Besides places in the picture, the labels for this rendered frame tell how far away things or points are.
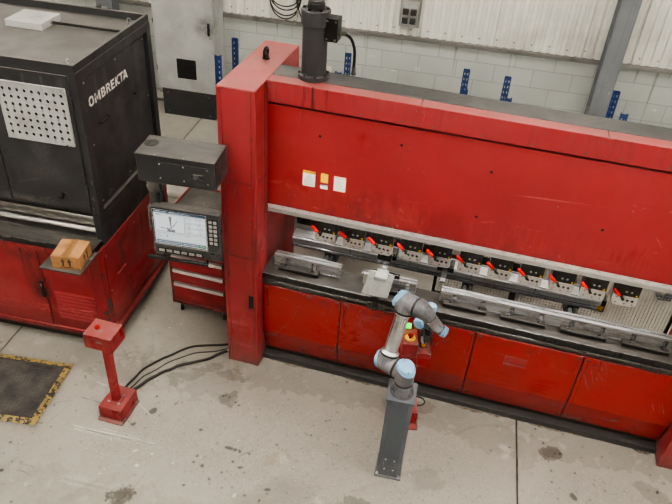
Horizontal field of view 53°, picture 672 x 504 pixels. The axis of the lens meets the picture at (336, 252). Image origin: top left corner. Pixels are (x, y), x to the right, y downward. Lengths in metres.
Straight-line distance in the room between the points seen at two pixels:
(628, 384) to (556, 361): 0.50
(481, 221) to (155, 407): 2.69
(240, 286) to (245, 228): 0.52
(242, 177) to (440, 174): 1.26
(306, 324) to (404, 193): 1.35
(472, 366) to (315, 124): 2.06
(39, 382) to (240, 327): 1.54
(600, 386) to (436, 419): 1.18
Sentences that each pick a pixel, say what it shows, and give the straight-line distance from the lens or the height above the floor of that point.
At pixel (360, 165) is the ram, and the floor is 1.83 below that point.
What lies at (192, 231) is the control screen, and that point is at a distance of 4.32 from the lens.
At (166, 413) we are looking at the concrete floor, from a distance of 5.16.
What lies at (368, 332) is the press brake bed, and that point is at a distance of 4.96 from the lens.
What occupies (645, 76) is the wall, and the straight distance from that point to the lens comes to 8.67.
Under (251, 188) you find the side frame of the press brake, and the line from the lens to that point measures 4.39.
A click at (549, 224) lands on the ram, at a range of 4.35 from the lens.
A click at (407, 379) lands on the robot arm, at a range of 4.11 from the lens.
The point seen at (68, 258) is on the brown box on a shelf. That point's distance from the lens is 4.85.
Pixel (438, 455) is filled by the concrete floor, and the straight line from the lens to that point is 4.99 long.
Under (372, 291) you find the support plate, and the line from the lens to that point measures 4.58.
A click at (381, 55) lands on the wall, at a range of 8.50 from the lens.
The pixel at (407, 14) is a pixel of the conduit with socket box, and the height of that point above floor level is 1.58.
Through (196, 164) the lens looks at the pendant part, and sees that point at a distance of 4.08.
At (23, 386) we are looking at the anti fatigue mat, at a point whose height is 0.01.
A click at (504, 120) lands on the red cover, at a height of 2.30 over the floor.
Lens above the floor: 3.92
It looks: 37 degrees down
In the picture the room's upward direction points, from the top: 4 degrees clockwise
